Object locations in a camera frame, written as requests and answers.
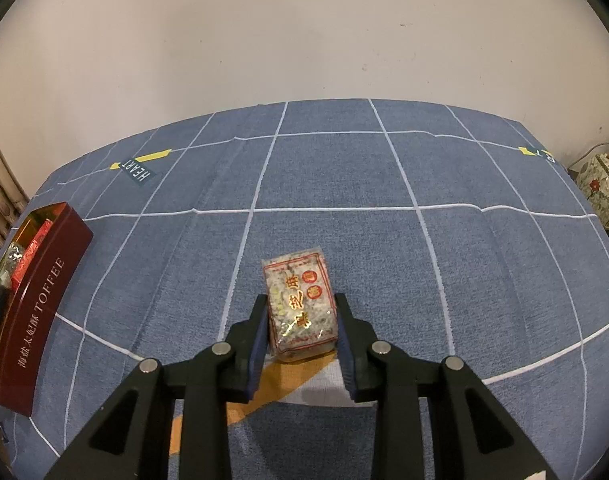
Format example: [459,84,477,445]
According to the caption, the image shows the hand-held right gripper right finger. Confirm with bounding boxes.
[333,292,560,480]

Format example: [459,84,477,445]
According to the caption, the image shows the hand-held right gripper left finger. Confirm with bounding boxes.
[43,294,270,480]

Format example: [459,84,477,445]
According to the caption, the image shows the grey snack packet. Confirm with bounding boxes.
[262,247,340,365]

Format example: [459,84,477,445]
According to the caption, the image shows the dark red tin box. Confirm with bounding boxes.
[0,201,94,417]

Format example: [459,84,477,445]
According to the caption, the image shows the orange paper strip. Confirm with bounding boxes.
[168,352,338,458]

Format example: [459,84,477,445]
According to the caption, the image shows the white paper piece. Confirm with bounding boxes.
[279,367,380,408]

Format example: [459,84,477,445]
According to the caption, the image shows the blue checked tablecloth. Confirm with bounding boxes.
[0,98,609,480]

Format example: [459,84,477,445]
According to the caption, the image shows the grey cable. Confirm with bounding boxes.
[567,142,609,168]

